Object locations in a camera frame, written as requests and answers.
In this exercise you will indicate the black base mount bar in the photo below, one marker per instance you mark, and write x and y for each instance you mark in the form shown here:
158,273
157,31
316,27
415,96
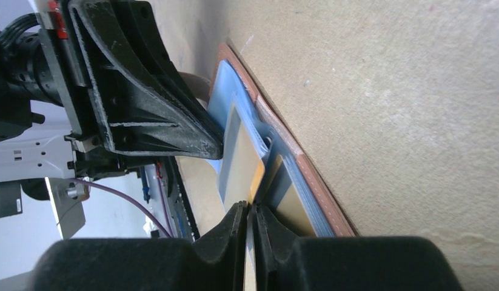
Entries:
179,211

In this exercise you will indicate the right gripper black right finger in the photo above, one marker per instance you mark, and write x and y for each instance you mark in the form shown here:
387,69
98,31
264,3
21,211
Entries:
286,261

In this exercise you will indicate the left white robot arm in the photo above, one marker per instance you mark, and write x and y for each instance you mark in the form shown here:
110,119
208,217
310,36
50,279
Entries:
87,88

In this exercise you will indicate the gold striped credit card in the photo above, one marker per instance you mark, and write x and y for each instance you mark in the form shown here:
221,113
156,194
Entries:
242,167

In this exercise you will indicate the pink card holder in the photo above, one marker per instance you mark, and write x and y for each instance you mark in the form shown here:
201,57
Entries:
233,84

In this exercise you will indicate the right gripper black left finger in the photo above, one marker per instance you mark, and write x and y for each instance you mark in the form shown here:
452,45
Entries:
213,262

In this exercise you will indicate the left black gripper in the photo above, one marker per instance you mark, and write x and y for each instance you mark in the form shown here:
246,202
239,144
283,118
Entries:
141,103

